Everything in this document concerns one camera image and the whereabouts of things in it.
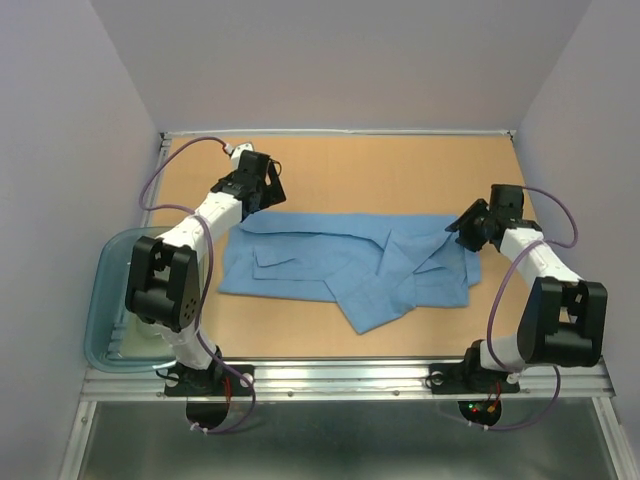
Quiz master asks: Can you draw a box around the light blue long sleeve shirt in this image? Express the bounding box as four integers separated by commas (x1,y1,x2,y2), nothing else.
219,212,482,334

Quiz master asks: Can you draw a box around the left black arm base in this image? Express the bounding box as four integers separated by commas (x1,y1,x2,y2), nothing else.
156,363,251,398

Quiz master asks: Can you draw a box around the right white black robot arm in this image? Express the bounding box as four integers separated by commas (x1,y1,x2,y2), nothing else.
429,184,608,393

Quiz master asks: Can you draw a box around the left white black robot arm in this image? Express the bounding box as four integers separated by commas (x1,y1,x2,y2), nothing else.
125,143,286,396

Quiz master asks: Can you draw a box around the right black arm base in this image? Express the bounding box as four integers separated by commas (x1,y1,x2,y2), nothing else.
425,363,520,395

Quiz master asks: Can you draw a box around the clear blue plastic bin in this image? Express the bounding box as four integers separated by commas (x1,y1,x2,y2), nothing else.
84,227,174,374

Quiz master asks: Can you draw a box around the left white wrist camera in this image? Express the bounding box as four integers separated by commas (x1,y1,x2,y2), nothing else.
223,142,254,165

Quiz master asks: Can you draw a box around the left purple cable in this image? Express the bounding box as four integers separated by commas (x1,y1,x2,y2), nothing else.
138,135,257,436

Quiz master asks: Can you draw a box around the purple cable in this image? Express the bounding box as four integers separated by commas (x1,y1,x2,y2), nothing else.
138,135,257,436
467,187,580,434

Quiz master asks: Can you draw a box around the aluminium front rail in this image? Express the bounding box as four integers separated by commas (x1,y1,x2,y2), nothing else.
80,358,615,403

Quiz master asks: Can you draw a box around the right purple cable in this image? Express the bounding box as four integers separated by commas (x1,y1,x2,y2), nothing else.
467,187,580,434

